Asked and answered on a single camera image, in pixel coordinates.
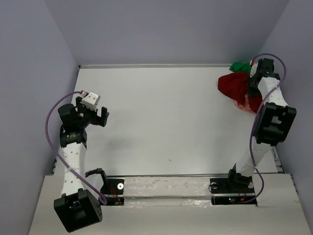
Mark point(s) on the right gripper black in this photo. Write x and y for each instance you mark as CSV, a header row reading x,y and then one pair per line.
x,y
250,90

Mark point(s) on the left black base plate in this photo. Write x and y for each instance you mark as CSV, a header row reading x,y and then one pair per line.
x,y
113,190

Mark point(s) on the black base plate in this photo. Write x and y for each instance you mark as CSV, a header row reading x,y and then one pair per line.
x,y
113,190
222,193

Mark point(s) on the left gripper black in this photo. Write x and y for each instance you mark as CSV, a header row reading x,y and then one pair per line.
x,y
100,121

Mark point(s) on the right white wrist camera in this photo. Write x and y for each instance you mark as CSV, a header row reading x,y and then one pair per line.
x,y
253,65

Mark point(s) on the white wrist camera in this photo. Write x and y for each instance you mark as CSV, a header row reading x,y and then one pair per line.
x,y
253,65
90,100

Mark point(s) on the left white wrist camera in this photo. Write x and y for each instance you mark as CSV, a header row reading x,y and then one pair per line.
x,y
90,100

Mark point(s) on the pink t shirt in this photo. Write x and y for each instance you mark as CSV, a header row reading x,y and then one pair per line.
x,y
244,107

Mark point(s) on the dark red t shirt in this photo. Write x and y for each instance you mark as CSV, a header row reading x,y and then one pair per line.
x,y
234,86

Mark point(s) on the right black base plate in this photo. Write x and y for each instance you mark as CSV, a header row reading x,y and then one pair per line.
x,y
222,193

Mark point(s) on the green t shirt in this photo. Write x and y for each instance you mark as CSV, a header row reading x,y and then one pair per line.
x,y
241,67

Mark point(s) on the metal rail at table front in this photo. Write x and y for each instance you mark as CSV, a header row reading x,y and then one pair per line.
x,y
172,175

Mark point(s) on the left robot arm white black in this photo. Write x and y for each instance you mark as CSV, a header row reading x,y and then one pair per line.
x,y
80,203

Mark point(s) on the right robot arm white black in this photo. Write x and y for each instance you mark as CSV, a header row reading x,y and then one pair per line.
x,y
274,118

